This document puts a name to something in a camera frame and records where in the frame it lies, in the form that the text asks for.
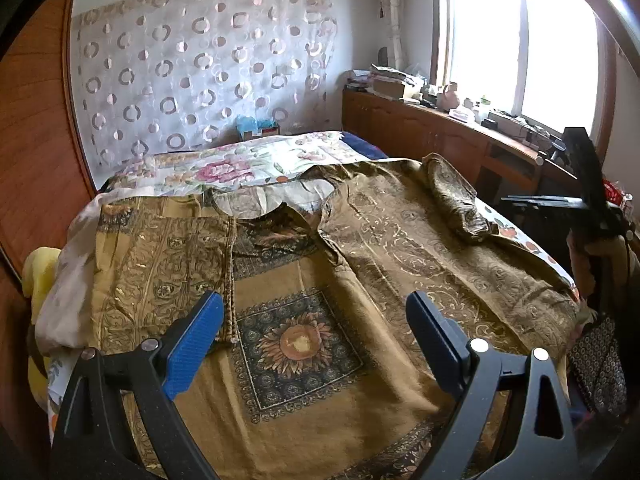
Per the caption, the person's right hand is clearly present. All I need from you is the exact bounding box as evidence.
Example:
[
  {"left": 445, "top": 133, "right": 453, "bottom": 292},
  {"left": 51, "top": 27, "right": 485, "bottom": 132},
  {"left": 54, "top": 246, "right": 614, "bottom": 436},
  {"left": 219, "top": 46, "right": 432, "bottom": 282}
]
[{"left": 569, "top": 234, "right": 632, "bottom": 308}]

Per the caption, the white crumpled cloth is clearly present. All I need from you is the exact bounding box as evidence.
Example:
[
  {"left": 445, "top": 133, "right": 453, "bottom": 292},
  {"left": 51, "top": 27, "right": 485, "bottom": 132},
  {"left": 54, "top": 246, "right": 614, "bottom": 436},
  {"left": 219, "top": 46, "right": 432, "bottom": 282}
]
[{"left": 35, "top": 192, "right": 108, "bottom": 356}]

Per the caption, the red packet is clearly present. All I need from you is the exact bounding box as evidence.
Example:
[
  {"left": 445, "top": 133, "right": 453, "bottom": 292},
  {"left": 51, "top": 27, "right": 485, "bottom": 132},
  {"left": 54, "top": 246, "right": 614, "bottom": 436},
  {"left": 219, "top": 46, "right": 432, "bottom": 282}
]
[{"left": 602, "top": 179, "right": 626, "bottom": 207}]

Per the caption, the person's dotted dark clothing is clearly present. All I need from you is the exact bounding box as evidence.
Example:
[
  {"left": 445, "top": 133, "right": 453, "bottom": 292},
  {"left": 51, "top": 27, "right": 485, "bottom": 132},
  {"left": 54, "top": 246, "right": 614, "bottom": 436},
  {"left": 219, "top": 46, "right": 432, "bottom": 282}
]
[{"left": 567, "top": 312, "right": 628, "bottom": 418}]

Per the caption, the brown patterned garment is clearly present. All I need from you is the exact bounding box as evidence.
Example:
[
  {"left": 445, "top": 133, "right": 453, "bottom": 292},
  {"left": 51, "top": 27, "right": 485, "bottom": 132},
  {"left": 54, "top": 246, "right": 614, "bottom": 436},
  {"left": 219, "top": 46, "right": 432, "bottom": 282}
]
[{"left": 87, "top": 154, "right": 596, "bottom": 480}]

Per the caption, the window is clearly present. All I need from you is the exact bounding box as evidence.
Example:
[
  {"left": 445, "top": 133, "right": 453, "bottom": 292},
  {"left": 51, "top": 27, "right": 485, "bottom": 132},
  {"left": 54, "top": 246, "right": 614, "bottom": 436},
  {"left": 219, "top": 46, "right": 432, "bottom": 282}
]
[{"left": 432, "top": 0, "right": 618, "bottom": 146}]

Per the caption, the stack of books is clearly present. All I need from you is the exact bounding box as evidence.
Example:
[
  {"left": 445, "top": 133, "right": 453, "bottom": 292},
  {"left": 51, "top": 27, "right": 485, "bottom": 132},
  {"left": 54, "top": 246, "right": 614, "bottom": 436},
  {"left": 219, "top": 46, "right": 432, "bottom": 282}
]
[{"left": 370, "top": 62, "right": 428, "bottom": 100}]

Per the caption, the pink figurine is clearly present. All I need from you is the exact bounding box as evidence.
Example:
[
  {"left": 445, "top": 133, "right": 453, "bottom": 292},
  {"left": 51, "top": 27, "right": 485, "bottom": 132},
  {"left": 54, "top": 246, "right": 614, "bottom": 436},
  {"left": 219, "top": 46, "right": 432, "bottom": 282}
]
[{"left": 439, "top": 81, "right": 462, "bottom": 109}]

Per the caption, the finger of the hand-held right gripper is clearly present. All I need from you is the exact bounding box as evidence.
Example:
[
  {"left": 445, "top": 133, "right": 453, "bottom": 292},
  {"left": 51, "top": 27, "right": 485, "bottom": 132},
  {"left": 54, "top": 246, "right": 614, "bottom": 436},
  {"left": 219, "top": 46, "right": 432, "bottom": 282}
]
[{"left": 501, "top": 194, "right": 591, "bottom": 212}]

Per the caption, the sheer circle-patterned curtain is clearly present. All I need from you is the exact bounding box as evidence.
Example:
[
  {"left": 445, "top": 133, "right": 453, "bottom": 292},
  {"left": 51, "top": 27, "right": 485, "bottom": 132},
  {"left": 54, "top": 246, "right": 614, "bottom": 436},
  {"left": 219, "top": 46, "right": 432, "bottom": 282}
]
[{"left": 72, "top": 0, "right": 338, "bottom": 173}]

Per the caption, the wooden side cabinet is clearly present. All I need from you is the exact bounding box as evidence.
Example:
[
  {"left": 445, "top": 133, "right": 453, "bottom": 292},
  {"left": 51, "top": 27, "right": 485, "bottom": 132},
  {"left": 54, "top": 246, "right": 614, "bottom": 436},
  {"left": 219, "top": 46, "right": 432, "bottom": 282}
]
[{"left": 342, "top": 87, "right": 581, "bottom": 201}]

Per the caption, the beige patterned drape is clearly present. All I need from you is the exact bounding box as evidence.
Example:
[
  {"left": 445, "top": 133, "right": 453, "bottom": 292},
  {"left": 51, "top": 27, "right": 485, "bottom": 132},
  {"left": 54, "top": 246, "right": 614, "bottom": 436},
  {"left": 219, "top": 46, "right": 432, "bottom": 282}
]
[{"left": 375, "top": 0, "right": 408, "bottom": 73}]

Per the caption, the yellow plush toy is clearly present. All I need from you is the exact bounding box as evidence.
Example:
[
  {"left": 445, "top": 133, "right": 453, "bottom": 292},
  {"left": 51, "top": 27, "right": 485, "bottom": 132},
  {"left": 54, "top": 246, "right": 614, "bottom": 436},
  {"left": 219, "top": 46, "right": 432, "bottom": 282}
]
[{"left": 21, "top": 246, "right": 63, "bottom": 413}]

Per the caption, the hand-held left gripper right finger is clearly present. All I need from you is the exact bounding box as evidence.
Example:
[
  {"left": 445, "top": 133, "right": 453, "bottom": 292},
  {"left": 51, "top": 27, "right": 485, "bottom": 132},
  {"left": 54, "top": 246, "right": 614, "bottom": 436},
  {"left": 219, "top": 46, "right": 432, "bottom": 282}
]
[{"left": 406, "top": 290, "right": 581, "bottom": 480}]

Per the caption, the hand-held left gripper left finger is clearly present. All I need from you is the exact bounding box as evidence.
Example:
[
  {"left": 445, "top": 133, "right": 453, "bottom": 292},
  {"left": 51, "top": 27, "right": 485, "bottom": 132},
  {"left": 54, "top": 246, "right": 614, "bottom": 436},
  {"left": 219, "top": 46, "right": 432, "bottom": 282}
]
[{"left": 50, "top": 290, "right": 226, "bottom": 480}]

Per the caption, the floral bed sheet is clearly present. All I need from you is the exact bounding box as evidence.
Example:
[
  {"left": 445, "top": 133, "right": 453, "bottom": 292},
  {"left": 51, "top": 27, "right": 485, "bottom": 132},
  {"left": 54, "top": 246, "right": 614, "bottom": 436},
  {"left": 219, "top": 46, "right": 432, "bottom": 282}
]
[{"left": 45, "top": 130, "right": 581, "bottom": 480}]

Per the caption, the blue tissue box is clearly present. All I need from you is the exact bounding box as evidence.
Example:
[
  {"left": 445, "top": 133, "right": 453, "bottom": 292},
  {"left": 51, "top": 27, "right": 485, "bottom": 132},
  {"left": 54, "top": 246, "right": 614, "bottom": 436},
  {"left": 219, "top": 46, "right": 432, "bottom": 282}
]
[{"left": 235, "top": 115, "right": 281, "bottom": 142}]

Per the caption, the navy blue blanket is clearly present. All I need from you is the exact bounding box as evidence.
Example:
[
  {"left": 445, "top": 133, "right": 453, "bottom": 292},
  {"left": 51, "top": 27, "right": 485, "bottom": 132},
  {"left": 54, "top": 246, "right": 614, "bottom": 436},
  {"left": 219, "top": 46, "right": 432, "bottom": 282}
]
[{"left": 342, "top": 131, "right": 391, "bottom": 161}]

